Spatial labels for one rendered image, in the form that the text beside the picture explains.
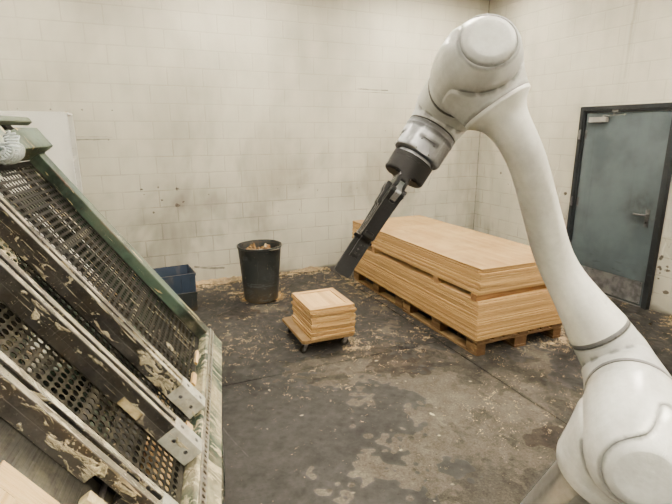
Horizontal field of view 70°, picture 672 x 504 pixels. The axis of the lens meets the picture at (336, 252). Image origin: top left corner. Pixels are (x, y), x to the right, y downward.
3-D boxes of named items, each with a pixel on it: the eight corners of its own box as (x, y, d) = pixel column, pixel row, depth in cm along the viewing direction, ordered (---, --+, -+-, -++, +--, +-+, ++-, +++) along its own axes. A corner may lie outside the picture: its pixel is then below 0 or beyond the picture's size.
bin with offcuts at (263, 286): (289, 302, 547) (288, 246, 532) (244, 308, 527) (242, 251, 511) (276, 288, 593) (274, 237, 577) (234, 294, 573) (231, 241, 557)
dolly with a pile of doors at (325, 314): (356, 345, 436) (357, 303, 426) (302, 356, 416) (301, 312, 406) (330, 322, 490) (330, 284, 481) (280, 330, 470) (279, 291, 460)
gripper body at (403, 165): (391, 151, 88) (364, 193, 88) (401, 142, 79) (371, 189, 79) (425, 173, 88) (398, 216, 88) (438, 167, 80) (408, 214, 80)
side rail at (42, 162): (189, 346, 241) (207, 332, 242) (17, 169, 206) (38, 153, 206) (190, 339, 249) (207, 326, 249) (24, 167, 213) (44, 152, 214)
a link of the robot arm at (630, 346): (636, 306, 84) (645, 337, 72) (694, 395, 83) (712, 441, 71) (564, 335, 90) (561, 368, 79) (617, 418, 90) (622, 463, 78)
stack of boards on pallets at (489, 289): (562, 337, 454) (572, 257, 435) (473, 357, 413) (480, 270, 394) (418, 270, 672) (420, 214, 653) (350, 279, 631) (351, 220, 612)
